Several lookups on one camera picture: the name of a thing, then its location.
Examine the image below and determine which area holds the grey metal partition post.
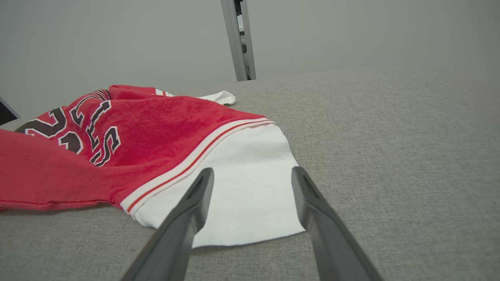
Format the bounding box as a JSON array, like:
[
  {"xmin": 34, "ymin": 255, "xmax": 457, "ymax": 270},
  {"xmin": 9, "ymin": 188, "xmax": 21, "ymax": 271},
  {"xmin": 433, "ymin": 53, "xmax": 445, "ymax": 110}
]
[{"xmin": 221, "ymin": 0, "xmax": 257, "ymax": 82}]

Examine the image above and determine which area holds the red white jersey shirt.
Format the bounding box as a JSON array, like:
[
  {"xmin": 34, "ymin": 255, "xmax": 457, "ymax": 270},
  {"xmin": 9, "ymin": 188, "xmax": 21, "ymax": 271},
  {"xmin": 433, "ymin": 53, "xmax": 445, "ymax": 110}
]
[{"xmin": 0, "ymin": 85, "xmax": 306, "ymax": 249}]

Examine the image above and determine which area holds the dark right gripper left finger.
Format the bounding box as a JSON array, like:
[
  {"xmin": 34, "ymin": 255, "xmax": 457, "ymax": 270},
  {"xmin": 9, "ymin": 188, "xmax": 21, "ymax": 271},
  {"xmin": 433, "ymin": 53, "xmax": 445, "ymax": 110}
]
[{"xmin": 120, "ymin": 167, "xmax": 215, "ymax": 281}]

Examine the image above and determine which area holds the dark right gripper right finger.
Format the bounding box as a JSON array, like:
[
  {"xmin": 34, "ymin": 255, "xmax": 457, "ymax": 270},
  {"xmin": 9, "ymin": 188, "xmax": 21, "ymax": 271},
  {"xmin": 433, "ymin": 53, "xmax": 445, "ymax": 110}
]
[{"xmin": 291, "ymin": 166, "xmax": 384, "ymax": 281}]

